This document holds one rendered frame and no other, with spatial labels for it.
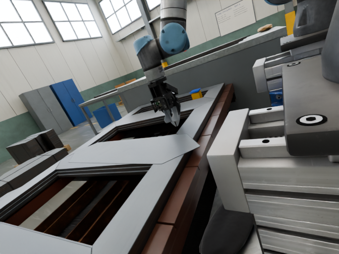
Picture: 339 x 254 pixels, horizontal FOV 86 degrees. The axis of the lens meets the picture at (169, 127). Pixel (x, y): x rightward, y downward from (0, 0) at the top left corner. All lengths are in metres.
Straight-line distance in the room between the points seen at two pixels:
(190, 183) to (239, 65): 0.97
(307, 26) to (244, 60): 0.66
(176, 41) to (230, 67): 0.81
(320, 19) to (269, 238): 0.55
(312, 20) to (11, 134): 8.88
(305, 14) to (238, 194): 0.56
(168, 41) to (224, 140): 0.37
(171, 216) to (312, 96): 0.32
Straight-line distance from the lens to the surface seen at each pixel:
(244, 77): 1.31
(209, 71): 1.33
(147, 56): 0.69
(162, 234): 0.39
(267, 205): 0.25
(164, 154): 0.58
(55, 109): 8.90
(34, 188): 0.96
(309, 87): 0.22
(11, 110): 9.08
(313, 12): 0.68
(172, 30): 0.54
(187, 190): 0.45
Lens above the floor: 1.11
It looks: 19 degrees down
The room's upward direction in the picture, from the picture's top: 22 degrees counter-clockwise
